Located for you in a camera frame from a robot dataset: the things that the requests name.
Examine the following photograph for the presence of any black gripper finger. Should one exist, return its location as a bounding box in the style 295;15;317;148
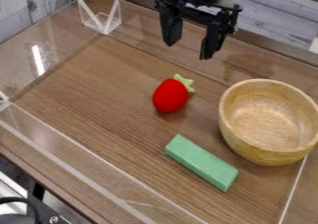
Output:
200;21;227;59
159;3;183;46

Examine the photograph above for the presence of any clear acrylic corner bracket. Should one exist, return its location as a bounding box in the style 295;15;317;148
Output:
78;0;122;35

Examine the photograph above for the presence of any red plush strawberry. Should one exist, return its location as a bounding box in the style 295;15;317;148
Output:
151;73;195;113

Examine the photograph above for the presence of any black cable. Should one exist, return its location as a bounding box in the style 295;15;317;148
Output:
0;196;43;224

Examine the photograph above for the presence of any light wooden bowl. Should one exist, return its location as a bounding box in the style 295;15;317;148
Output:
219;79;318;166

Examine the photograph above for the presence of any green rectangular block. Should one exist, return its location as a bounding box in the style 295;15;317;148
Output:
164;135;239;192

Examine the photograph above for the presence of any clear acrylic tray wall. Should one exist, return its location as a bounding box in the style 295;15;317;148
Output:
0;92;204;224

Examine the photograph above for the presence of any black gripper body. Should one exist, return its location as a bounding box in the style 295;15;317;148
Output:
154;0;243;36

